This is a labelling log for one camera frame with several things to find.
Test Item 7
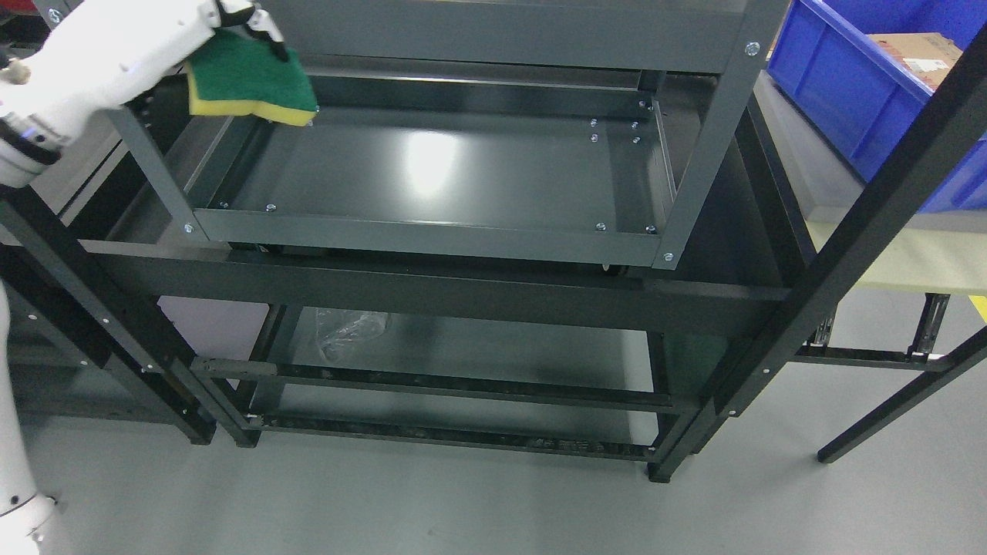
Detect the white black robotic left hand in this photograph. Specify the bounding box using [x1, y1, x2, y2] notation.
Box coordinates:
[200, 1, 290, 62]

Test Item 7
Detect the green yellow sponge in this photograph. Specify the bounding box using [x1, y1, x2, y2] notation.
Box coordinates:
[184, 29, 320, 126]

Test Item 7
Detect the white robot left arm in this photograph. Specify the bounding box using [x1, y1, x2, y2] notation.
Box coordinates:
[1, 1, 220, 187]

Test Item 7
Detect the black metal shelf rack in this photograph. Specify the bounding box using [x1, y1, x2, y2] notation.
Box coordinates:
[2, 31, 985, 483]

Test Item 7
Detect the grey metal shelf unit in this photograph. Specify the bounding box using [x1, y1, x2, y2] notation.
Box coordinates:
[116, 1, 787, 446]

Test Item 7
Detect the clear plastic bag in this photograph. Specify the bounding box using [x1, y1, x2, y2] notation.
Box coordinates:
[315, 307, 391, 363]

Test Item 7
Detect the blue plastic bin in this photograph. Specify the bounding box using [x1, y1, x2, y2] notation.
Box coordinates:
[767, 1, 986, 180]

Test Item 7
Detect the cardboard box in bin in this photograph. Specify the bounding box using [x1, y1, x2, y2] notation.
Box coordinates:
[867, 32, 963, 92]

